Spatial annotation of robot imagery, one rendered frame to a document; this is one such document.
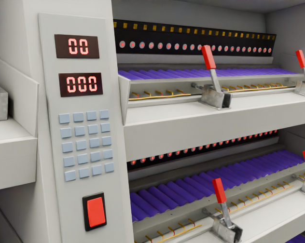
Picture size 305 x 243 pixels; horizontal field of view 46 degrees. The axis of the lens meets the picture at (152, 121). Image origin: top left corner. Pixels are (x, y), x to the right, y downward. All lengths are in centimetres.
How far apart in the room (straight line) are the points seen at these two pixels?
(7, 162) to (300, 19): 76
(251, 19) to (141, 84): 51
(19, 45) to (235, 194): 42
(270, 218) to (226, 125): 20
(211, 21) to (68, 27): 50
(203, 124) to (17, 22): 25
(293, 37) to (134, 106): 57
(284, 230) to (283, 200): 8
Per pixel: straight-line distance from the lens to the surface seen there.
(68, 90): 35
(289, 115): 66
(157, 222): 52
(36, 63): 34
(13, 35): 38
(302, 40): 93
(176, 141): 45
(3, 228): 47
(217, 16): 84
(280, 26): 97
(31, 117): 34
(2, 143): 33
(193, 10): 78
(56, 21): 36
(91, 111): 36
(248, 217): 63
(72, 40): 36
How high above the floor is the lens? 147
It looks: 3 degrees down
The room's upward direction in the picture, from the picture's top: 5 degrees counter-clockwise
